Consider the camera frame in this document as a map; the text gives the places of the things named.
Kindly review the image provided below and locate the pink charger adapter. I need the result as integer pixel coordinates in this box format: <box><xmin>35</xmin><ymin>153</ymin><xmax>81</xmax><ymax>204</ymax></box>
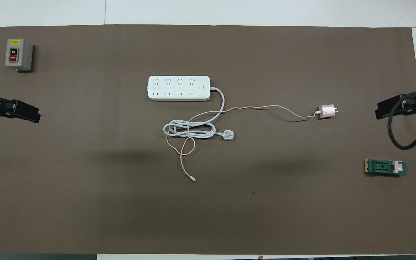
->
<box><xmin>318</xmin><ymin>104</ymin><xmax>338</xmax><ymax>120</ymax></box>

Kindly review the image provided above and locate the pink charging cable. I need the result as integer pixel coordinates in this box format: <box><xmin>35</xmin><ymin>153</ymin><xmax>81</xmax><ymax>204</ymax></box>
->
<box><xmin>166</xmin><ymin>105</ymin><xmax>320</xmax><ymax>182</ymax></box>

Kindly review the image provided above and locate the white power strip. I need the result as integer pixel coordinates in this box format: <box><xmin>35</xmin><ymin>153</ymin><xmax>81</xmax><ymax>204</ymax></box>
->
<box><xmin>147</xmin><ymin>75</ymin><xmax>211</xmax><ymax>101</ymax></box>

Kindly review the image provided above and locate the brown table mat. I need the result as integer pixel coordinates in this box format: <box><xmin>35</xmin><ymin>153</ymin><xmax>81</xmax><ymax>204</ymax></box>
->
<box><xmin>0</xmin><ymin>25</ymin><xmax>416</xmax><ymax>255</ymax></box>

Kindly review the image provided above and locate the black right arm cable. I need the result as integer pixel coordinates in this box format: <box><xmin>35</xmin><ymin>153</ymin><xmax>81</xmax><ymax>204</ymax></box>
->
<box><xmin>388</xmin><ymin>89</ymin><xmax>416</xmax><ymax>150</ymax></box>

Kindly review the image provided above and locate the grey on-off switch box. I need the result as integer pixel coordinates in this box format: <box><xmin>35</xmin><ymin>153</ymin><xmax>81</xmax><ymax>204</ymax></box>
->
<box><xmin>5</xmin><ymin>38</ymin><xmax>34</xmax><ymax>72</ymax></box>

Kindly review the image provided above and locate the green knife switch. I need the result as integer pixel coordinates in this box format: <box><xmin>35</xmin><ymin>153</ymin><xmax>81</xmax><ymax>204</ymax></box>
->
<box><xmin>364</xmin><ymin>159</ymin><xmax>408</xmax><ymax>177</ymax></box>

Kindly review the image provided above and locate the white power cord with plug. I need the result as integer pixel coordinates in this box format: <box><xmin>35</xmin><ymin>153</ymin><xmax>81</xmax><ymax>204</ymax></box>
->
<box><xmin>163</xmin><ymin>86</ymin><xmax>234</xmax><ymax>142</ymax></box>

